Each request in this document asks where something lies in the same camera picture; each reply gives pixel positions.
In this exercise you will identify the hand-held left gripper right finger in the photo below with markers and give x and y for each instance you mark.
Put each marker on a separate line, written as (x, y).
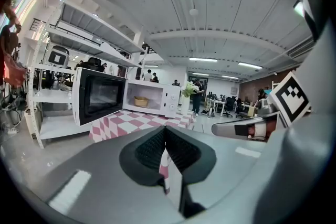
(225, 165)

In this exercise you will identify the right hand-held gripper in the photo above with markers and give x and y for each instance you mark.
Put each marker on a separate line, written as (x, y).
(290, 98)

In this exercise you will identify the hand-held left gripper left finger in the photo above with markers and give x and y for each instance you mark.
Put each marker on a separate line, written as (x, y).
(105, 173)

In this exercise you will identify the white microwave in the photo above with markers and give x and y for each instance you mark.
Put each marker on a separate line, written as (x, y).
(168, 89)

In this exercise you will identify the beige rectangular tray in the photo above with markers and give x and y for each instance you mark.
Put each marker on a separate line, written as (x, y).
(141, 102)

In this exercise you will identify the white office desk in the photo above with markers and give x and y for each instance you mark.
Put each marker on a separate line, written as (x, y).
(218, 102)

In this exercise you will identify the tall white vase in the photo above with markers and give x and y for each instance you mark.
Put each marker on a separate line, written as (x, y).
(184, 106)

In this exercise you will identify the white flower bouquet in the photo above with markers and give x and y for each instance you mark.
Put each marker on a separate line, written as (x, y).
(189, 89)

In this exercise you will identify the cardboard box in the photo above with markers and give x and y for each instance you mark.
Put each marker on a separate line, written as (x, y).
(32, 123)

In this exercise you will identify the white metal shelving rack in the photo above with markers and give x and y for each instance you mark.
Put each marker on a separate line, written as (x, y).
(55, 97)

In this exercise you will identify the white power strip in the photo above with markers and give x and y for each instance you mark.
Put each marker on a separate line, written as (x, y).
(12, 130)

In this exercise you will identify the red cloth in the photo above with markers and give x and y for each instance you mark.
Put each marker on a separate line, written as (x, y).
(14, 73)

